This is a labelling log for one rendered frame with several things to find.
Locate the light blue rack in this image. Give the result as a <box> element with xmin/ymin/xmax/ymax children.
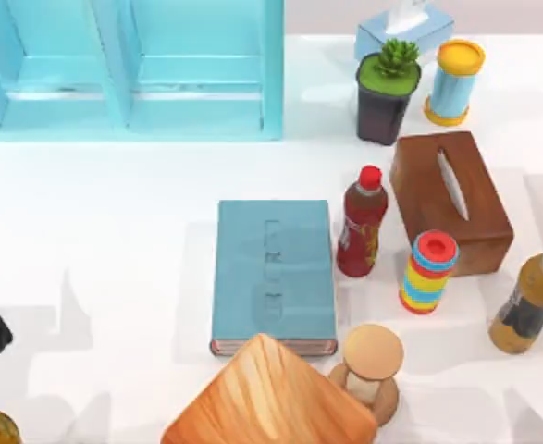
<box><xmin>0</xmin><ymin>0</ymin><xmax>285</xmax><ymax>143</ymax></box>

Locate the blue book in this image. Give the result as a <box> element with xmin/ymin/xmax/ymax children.
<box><xmin>209</xmin><ymin>199</ymin><xmax>338</xmax><ymax>358</ymax></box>

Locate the green plant in dark pot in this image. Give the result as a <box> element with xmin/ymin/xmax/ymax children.
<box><xmin>356</xmin><ymin>38</ymin><xmax>423</xmax><ymax>147</ymax></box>

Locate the brown wooden tissue box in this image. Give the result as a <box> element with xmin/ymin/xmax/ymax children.
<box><xmin>389</xmin><ymin>130</ymin><xmax>515</xmax><ymax>278</ymax></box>

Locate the amber bottle with white cap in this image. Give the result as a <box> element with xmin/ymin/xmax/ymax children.
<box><xmin>488</xmin><ymin>240</ymin><xmax>543</xmax><ymax>355</ymax></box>

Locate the blue tissue box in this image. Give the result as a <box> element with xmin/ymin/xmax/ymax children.
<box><xmin>354</xmin><ymin>0</ymin><xmax>455</xmax><ymax>61</ymax></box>

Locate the blue and yellow canister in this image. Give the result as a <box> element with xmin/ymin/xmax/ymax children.
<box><xmin>423</xmin><ymin>39</ymin><xmax>487</xmax><ymax>127</ymax></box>

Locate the stack of coloured rings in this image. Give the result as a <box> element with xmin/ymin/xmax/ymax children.
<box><xmin>400</xmin><ymin>229</ymin><xmax>460</xmax><ymax>316</ymax></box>

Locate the red bottle with red cap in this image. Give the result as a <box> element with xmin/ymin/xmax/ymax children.
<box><xmin>336</xmin><ymin>165</ymin><xmax>389</xmax><ymax>279</ymax></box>

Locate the wooden hourglass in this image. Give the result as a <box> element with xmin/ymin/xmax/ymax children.
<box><xmin>328</xmin><ymin>323</ymin><xmax>405</xmax><ymax>426</ymax></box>

